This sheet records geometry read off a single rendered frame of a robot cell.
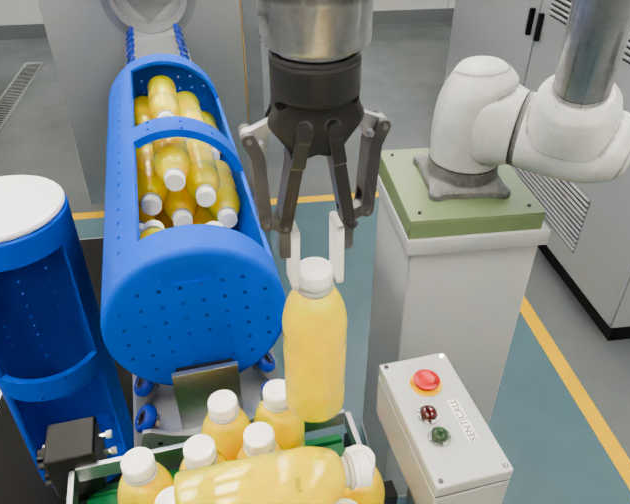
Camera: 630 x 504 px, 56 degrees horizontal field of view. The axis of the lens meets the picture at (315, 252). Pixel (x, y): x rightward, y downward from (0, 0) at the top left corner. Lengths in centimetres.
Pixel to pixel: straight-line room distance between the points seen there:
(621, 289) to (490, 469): 181
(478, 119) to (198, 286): 66
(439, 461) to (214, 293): 40
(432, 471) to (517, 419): 155
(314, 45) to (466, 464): 53
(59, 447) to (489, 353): 105
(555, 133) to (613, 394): 148
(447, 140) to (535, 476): 125
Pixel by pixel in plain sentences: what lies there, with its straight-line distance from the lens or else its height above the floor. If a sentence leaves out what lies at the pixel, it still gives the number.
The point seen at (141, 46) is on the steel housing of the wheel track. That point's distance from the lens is 276.
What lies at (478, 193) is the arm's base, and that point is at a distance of 136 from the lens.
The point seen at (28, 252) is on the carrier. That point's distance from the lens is 139.
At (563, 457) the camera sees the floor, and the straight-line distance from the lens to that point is 226.
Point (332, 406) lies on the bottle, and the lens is 72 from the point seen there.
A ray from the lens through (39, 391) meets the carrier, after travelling 164.
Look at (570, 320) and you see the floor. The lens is 276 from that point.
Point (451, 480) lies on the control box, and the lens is 77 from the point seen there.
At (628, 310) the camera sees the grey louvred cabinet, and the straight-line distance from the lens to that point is 263.
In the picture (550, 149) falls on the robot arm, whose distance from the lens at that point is 124.
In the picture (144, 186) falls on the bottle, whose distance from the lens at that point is 123.
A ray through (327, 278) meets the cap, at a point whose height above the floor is 135.
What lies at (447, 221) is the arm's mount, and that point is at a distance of 128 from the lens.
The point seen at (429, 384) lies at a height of 111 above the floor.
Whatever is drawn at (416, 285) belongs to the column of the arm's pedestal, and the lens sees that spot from 137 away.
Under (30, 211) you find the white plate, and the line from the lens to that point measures 143.
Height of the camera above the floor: 173
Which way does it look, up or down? 37 degrees down
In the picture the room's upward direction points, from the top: straight up
